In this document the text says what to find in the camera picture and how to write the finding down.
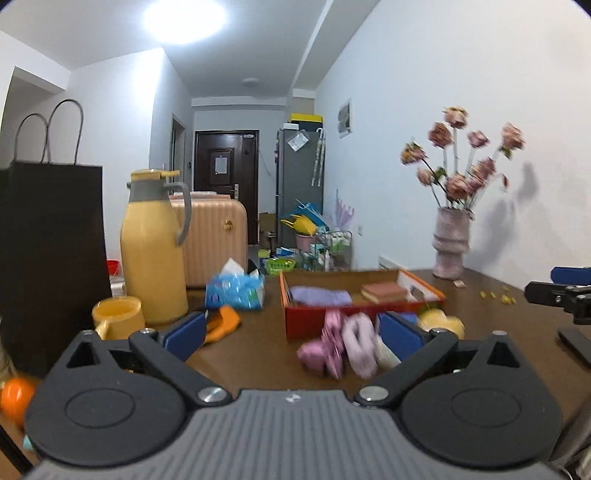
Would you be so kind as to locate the white folded umbrella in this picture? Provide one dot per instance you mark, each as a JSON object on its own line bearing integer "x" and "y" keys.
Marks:
{"x": 319, "y": 157}

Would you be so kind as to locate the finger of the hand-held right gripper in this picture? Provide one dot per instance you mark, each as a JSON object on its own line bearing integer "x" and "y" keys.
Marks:
{"x": 572, "y": 293}
{"x": 579, "y": 344}

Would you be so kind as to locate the purple decorative twigs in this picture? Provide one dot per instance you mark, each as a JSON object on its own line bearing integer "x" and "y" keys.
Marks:
{"x": 344, "y": 212}

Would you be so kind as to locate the wall electrical panel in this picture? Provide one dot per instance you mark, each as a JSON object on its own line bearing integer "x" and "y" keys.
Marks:
{"x": 345, "y": 118}

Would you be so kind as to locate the yellow black box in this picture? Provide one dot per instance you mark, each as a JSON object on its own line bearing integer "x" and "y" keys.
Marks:
{"x": 305, "y": 118}

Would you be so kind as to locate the yellow plush toy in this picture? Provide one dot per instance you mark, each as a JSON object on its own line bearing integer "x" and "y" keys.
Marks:
{"x": 438, "y": 318}

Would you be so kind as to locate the pink flower pot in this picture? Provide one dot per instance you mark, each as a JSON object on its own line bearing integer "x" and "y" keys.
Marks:
{"x": 304, "y": 242}

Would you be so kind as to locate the small ceiling lamp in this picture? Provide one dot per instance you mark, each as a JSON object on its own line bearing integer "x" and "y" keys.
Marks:
{"x": 251, "y": 81}

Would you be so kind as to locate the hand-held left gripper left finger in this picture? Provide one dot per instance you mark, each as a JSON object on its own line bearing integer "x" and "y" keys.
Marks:
{"x": 184, "y": 334}

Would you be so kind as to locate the light purple fluffy cloth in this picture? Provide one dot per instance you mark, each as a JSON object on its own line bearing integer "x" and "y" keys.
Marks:
{"x": 360, "y": 346}

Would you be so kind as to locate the red bucket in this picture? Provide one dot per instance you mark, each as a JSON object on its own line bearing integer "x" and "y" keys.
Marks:
{"x": 113, "y": 267}

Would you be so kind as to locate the orange cardboard box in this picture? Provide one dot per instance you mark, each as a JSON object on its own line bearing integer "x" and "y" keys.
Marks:
{"x": 307, "y": 323}

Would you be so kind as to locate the round ceiling light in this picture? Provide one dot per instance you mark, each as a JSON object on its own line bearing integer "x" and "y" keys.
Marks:
{"x": 183, "y": 18}

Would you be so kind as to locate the dark brown door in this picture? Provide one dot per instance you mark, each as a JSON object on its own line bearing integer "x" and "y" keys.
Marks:
{"x": 226, "y": 157}

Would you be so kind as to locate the pink brown sponge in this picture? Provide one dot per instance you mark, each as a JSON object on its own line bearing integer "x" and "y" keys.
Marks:
{"x": 383, "y": 290}

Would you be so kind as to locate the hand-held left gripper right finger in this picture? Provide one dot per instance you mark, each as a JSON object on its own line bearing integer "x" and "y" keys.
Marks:
{"x": 401, "y": 337}

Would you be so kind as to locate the blue tissue pack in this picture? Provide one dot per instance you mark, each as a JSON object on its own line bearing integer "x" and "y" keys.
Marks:
{"x": 233, "y": 290}

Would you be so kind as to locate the scattered yellow petals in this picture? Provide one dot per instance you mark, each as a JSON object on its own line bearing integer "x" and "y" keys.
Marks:
{"x": 505, "y": 300}

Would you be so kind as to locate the orange cloth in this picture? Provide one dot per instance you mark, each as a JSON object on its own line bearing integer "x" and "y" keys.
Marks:
{"x": 226, "y": 321}

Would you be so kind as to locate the yellow plastic bag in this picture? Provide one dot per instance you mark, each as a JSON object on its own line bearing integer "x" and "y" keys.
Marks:
{"x": 302, "y": 225}

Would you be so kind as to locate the grey refrigerator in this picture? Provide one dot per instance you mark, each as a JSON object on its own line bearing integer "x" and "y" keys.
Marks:
{"x": 295, "y": 184}

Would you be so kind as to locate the brown cardboard box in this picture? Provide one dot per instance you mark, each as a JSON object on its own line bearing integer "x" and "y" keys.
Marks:
{"x": 267, "y": 228}

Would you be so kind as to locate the black paper bag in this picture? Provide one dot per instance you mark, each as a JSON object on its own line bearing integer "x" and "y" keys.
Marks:
{"x": 46, "y": 254}

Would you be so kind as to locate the pink suitcase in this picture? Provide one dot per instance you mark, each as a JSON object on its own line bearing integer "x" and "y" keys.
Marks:
{"x": 217, "y": 240}

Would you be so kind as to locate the orange ball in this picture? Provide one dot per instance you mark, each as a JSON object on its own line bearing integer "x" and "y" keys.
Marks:
{"x": 16, "y": 399}

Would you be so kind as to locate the yellow thermos jug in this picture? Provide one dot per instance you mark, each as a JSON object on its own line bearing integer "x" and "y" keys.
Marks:
{"x": 152, "y": 258}

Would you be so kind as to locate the green box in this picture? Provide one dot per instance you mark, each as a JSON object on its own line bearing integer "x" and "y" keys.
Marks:
{"x": 277, "y": 264}

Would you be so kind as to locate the dried pink flowers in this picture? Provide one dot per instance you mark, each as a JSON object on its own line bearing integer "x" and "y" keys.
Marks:
{"x": 457, "y": 184}

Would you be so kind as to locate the purple folded towel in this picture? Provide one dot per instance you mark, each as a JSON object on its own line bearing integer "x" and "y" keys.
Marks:
{"x": 318, "y": 295}

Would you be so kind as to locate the yellow mug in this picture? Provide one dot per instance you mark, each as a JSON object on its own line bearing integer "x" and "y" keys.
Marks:
{"x": 120, "y": 316}

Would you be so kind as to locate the pink ribbed vase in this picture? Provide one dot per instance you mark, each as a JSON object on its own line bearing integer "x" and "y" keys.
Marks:
{"x": 450, "y": 249}

